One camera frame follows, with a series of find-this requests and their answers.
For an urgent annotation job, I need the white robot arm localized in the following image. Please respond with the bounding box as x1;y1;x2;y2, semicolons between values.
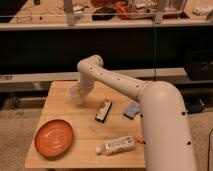
77;55;197;171

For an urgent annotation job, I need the orange object on shelf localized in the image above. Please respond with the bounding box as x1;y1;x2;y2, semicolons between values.
116;2;139;20

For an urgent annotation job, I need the black power adapter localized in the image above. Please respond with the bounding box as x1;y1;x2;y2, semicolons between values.
185;98;205;114

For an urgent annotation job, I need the white horizontal shelf rail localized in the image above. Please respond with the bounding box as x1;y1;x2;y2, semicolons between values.
0;68;186;83

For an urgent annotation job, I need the orange carrot toy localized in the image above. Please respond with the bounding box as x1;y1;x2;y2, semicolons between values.
136;137;145;144

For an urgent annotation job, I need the clear plastic bottle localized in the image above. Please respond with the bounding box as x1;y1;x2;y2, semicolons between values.
95;136;135;155

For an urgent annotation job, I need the blue sponge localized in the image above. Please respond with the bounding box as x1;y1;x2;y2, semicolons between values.
123;103;140;119

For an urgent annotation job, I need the wooden table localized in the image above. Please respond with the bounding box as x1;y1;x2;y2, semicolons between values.
25;81;145;169

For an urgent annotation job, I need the orange plate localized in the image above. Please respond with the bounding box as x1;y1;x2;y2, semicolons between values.
34;119;74;158

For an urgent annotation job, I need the black red rectangular box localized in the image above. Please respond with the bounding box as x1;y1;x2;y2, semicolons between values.
95;99;112;123

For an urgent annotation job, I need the black object on shelf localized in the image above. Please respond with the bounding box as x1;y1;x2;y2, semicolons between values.
92;7;116;21

